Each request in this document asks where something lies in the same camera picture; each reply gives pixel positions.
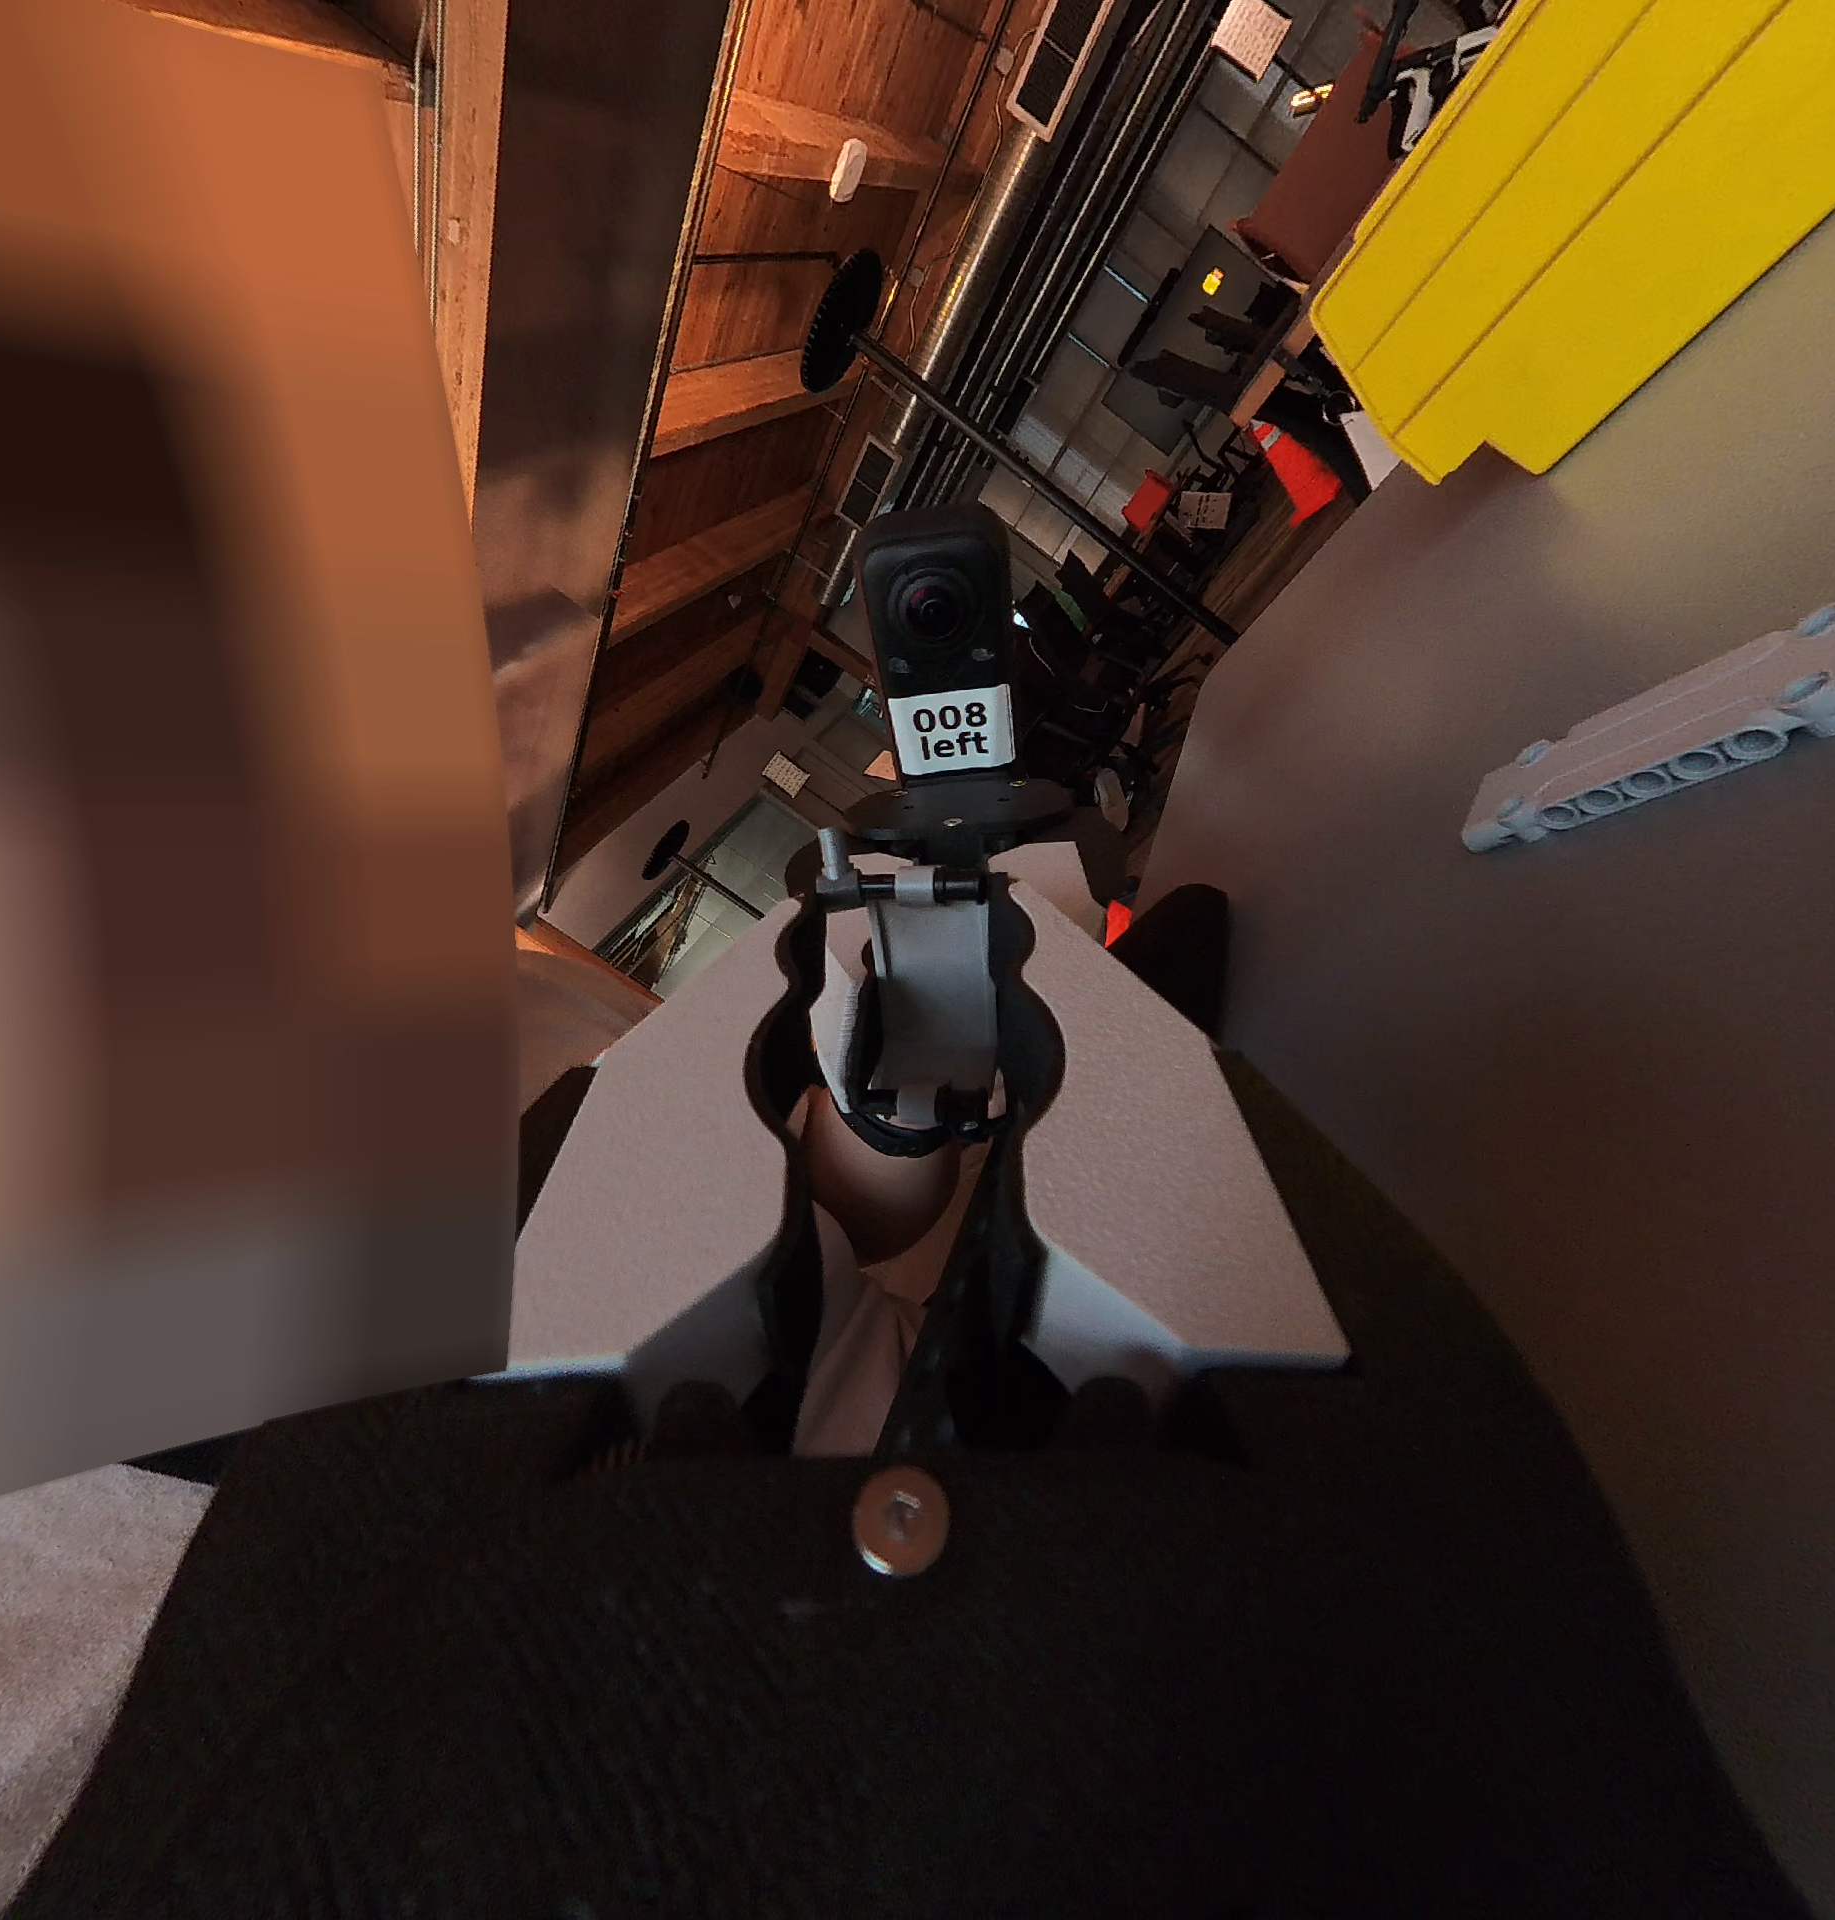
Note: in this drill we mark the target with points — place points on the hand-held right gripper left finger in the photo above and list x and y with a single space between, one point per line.
663 1200

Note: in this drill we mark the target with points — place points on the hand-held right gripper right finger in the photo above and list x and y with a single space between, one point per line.
1155 1200

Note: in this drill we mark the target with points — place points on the person's left forearm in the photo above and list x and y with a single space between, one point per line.
857 1348

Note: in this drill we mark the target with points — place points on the grey desk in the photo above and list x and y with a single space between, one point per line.
1531 1124

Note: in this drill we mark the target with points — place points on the person's left hand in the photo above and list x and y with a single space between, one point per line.
877 1200

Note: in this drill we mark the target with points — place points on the black disc on pole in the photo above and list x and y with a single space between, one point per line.
847 316
663 847

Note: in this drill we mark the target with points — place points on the orange traffic cone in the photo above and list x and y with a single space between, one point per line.
1295 470

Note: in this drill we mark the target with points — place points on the white ceiling sensor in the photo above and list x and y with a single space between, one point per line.
849 165

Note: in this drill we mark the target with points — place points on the white air vent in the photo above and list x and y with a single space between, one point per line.
1058 58

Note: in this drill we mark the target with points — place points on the grey toy beam with holes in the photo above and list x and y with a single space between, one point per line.
1655 741

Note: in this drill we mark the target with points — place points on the yellow plastic bin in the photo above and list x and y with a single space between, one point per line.
1577 227

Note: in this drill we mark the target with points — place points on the silver ventilation duct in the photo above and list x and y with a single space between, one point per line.
954 282

